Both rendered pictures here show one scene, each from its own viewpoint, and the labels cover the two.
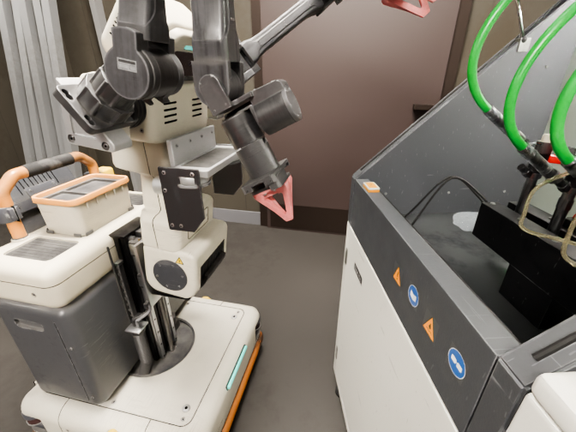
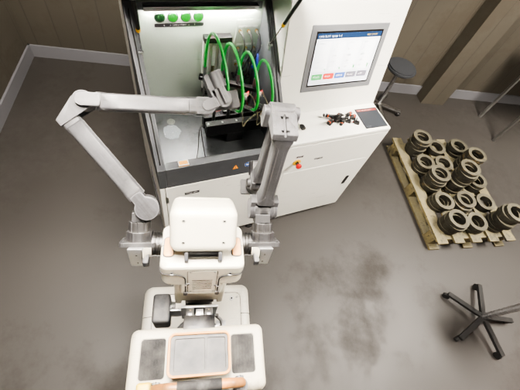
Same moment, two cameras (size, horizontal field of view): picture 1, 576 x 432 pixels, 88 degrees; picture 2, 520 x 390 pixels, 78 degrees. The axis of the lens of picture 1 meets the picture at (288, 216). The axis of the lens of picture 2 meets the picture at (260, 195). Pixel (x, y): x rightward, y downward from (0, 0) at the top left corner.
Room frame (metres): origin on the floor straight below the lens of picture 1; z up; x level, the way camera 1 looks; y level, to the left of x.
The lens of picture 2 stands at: (0.92, 0.74, 2.27)
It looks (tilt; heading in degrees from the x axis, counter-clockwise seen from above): 57 degrees down; 237
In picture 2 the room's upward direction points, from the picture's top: 19 degrees clockwise
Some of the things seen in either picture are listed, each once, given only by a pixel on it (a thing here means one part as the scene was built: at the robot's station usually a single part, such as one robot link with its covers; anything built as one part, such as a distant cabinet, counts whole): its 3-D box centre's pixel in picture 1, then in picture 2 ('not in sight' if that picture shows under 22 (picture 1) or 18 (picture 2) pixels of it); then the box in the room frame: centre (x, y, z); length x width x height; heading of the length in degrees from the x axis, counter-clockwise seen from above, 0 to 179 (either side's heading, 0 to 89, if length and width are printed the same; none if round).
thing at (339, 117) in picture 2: not in sight; (341, 118); (-0.19, -0.37, 1.01); 0.23 x 0.11 x 0.06; 3
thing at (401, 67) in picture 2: not in sight; (388, 89); (-1.55, -1.33, 0.27); 0.52 x 0.49 x 0.55; 162
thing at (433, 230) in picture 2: not in sight; (455, 181); (-1.67, -0.19, 0.21); 1.16 x 0.82 x 0.42; 78
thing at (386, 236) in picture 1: (398, 259); (224, 165); (0.54, -0.24, 0.87); 0.62 x 0.04 x 0.16; 3
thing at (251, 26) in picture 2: not in sight; (245, 48); (0.33, -0.75, 1.20); 0.13 x 0.03 x 0.31; 3
